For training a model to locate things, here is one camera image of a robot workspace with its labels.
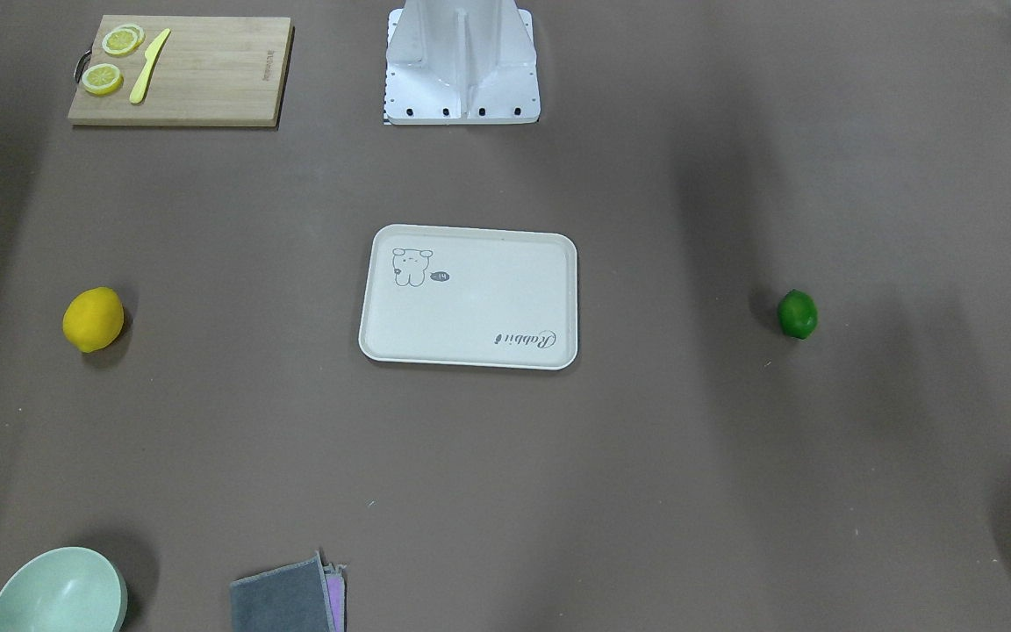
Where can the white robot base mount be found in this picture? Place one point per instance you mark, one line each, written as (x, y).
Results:
(460, 63)

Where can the lemon slice upper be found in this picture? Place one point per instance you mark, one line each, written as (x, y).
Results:
(123, 40)

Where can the green lime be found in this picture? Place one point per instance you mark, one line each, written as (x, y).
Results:
(797, 315)

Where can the cream rabbit tray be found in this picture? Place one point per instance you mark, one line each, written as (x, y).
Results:
(471, 296)

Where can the mint green bowl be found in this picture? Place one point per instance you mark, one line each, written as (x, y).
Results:
(65, 589)

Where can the lemon slice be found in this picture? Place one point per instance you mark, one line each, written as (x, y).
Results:
(101, 79)
(123, 40)

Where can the grey folded cloth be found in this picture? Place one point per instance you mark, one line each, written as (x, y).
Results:
(306, 596)

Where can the bamboo cutting board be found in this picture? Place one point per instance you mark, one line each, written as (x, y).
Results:
(212, 72)

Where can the lemon slice lower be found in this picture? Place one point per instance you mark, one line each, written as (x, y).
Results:
(101, 79)

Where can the yellow lemon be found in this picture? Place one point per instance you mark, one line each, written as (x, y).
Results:
(94, 319)

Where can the yellow plastic knife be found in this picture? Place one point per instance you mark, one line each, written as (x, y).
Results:
(141, 85)

